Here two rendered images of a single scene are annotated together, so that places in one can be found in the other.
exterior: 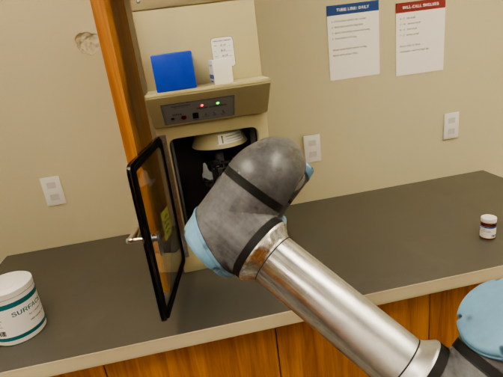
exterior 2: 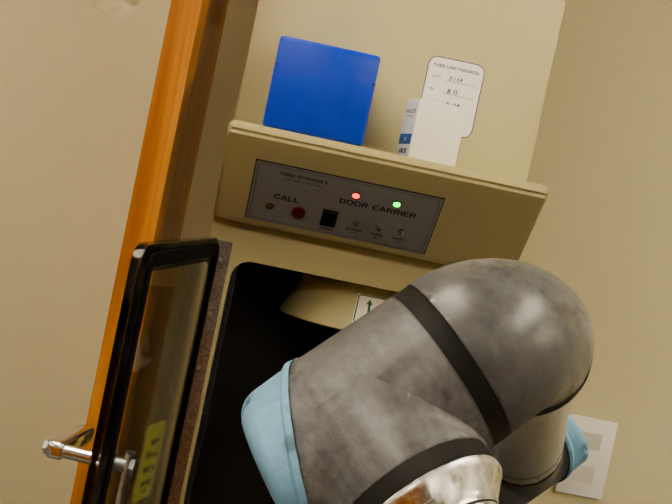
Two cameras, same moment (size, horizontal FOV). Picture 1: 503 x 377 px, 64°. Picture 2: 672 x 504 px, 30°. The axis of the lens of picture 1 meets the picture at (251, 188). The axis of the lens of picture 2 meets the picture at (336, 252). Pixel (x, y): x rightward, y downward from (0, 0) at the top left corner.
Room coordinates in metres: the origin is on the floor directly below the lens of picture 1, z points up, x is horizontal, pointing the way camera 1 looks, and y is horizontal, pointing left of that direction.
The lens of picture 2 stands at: (-0.17, 0.04, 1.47)
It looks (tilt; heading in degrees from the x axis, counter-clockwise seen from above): 3 degrees down; 3
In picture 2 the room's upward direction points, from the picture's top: 12 degrees clockwise
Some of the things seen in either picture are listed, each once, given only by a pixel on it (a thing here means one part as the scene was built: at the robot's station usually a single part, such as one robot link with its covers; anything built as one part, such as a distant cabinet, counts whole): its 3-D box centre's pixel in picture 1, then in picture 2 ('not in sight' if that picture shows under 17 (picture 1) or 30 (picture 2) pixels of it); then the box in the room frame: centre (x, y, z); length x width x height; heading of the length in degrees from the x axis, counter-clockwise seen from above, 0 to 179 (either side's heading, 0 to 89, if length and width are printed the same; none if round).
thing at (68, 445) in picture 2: (141, 233); (87, 445); (0.90, 0.28, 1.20); 0.10 x 0.05 x 0.03; 177
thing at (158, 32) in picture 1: (212, 139); (337, 310); (1.29, 0.10, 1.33); 0.32 x 0.25 x 0.77; 97
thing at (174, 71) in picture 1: (174, 71); (319, 93); (1.09, 0.16, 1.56); 0.10 x 0.10 x 0.09; 7
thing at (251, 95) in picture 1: (209, 103); (375, 202); (1.10, 0.08, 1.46); 0.32 x 0.12 x 0.10; 97
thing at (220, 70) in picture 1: (220, 71); (430, 133); (1.11, 0.04, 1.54); 0.05 x 0.05 x 0.06; 15
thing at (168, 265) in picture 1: (161, 223); (139, 449); (0.97, 0.24, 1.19); 0.30 x 0.01 x 0.40; 177
